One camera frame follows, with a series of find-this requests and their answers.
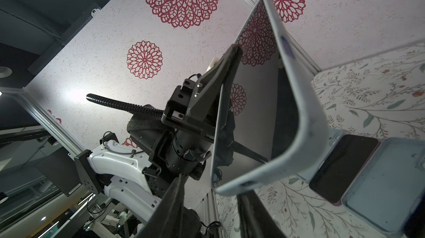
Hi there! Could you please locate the black phone clear case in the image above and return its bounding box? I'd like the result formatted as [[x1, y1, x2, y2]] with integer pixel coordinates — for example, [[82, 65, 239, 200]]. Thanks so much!
[[211, 0, 328, 196]]

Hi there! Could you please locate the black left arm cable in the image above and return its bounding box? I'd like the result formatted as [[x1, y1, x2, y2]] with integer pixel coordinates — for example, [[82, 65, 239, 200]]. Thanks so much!
[[85, 93, 165, 119]]

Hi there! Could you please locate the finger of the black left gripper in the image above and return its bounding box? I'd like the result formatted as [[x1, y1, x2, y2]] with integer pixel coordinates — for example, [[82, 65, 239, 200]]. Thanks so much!
[[185, 44, 243, 126], [230, 141, 268, 163]]

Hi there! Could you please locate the black phone purple back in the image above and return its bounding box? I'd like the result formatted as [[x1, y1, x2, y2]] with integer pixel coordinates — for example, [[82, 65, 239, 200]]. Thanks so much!
[[309, 135, 381, 206]]

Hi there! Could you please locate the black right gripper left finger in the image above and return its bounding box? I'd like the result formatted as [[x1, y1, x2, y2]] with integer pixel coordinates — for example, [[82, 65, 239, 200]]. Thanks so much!
[[135, 175, 188, 238]]

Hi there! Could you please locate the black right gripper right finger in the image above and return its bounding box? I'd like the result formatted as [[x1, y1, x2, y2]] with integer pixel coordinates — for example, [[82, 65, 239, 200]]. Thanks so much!
[[236, 190, 286, 238]]

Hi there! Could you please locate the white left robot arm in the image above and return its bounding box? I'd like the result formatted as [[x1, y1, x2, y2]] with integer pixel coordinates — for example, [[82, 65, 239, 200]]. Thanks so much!
[[74, 44, 242, 238]]

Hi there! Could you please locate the pale blue phone case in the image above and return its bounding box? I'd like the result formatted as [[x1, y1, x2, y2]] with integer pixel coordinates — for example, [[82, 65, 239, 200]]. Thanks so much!
[[342, 138, 425, 238]]

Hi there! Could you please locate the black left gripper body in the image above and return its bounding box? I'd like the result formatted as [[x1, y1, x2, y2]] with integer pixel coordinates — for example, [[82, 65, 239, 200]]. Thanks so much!
[[162, 78, 224, 138]]

